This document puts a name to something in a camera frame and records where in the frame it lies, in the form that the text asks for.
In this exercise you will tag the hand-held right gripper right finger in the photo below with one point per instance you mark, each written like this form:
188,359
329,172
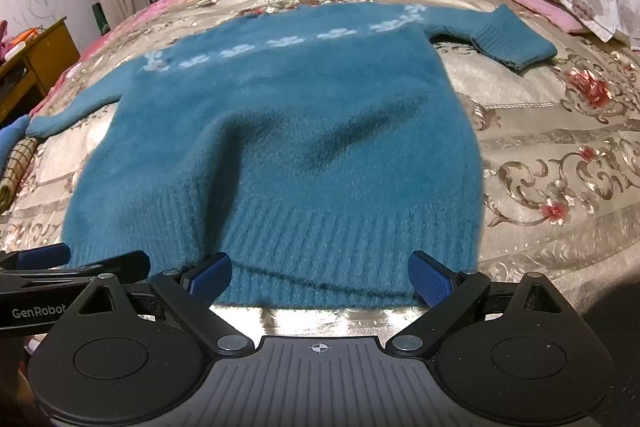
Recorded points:
431,281

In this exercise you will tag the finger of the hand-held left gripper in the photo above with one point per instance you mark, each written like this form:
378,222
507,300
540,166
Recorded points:
50,254
120,264

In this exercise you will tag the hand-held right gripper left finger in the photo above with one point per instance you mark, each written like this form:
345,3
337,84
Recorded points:
212,276

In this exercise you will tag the teal knitted sweater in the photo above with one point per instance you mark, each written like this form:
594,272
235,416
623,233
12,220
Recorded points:
280,132

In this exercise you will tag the checked cloth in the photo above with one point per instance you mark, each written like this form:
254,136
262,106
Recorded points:
17,169

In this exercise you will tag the light blue cloth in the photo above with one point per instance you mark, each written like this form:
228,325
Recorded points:
11,142

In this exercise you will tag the shiny floral bedspread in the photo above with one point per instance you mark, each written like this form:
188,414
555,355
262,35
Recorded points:
530,147

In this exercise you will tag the wooden cabinet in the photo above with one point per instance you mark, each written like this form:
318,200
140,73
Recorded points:
45,62

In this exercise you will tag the orange toy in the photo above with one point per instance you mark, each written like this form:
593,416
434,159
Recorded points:
24,36

